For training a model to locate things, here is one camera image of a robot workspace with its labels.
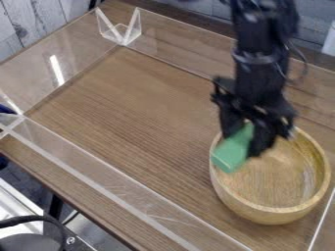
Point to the blue object at left edge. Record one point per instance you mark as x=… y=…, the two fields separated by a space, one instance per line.
x=7 y=110

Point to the clear acrylic front wall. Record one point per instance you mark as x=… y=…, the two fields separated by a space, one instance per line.
x=139 y=151

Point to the black table leg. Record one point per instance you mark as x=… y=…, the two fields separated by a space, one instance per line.
x=55 y=207

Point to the brown wooden bowl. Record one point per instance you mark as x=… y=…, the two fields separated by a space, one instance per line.
x=279 y=186

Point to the black metal mount plate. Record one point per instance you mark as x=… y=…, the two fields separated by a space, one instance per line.
x=75 y=243

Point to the green rectangular block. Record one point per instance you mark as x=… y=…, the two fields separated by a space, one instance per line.
x=229 y=151

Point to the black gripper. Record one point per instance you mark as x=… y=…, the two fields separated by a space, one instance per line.
x=253 y=96

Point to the clear acrylic corner bracket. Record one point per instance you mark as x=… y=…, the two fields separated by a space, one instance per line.
x=121 y=33

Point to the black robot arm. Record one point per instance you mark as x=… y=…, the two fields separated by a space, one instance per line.
x=265 y=25

